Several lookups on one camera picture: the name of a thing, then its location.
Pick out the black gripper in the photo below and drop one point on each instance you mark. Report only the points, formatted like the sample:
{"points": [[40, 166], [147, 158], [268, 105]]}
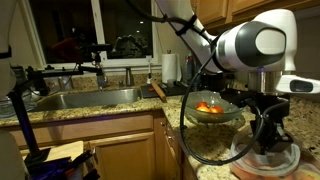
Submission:
{"points": [[271, 133]]}

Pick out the clear plastic zip bag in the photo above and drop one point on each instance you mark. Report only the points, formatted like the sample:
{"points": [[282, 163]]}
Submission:
{"points": [[253, 166]]}

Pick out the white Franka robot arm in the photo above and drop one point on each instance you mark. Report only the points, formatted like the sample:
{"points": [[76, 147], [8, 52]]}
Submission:
{"points": [[260, 43]]}

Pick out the dark red peach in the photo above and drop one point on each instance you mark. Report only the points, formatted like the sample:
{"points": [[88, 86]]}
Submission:
{"points": [[243, 174]]}

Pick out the pale pink peach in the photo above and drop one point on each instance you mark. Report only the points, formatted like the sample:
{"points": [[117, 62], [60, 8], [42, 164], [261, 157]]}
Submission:
{"points": [[306, 175]]}

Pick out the clear glass bowl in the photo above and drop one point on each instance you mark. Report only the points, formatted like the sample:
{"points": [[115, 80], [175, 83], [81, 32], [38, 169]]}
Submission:
{"points": [[200, 118]]}

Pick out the red round fruit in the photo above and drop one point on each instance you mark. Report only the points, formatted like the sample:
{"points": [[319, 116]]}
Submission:
{"points": [[216, 109]]}

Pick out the yellow round fruit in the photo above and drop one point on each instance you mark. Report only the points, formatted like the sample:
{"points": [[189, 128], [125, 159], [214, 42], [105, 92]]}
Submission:
{"points": [[203, 109]]}

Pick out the black kitchen appliance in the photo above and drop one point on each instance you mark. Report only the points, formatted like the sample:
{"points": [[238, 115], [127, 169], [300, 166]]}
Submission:
{"points": [[213, 82]]}

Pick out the wooden base cabinet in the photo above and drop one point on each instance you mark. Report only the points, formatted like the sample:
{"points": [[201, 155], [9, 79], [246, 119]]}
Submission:
{"points": [[173, 150]]}

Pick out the dark plastic bottle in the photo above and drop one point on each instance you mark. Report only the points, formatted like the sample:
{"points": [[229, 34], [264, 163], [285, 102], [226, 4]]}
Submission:
{"points": [[189, 71]]}

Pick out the black cutting board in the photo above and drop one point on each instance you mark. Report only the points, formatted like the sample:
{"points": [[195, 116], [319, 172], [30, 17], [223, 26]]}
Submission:
{"points": [[176, 90]]}

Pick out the white paper towel roll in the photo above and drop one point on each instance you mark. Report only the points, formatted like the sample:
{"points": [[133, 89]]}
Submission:
{"points": [[170, 68]]}

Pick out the light wooden cabinet door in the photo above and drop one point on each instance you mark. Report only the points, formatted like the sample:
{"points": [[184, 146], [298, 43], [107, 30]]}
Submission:
{"points": [[266, 5], [211, 10]]}

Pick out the white dish brush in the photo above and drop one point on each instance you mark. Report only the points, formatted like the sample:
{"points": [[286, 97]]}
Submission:
{"points": [[149, 68]]}

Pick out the wooden sink cabinet door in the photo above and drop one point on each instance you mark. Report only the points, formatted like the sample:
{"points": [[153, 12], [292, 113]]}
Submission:
{"points": [[123, 156]]}

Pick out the steel faucet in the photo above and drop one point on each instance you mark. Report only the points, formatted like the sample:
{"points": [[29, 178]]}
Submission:
{"points": [[129, 76]]}

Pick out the stainless steel sink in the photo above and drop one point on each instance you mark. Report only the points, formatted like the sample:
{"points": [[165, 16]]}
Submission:
{"points": [[86, 98]]}

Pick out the wooden sink drawer panel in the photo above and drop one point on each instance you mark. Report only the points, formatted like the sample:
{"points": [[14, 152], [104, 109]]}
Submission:
{"points": [[83, 130]]}

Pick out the white framed window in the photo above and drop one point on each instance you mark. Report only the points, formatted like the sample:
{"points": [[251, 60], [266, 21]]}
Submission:
{"points": [[96, 20]]}

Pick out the clear glass dish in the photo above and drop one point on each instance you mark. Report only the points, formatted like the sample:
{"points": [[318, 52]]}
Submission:
{"points": [[15, 106]]}

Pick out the black camera bar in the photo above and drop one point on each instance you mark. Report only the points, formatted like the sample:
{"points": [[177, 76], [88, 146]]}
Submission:
{"points": [[96, 47]]}

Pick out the black camera tripod stand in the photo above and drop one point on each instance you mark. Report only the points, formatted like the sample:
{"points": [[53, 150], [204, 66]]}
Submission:
{"points": [[25, 126]]}

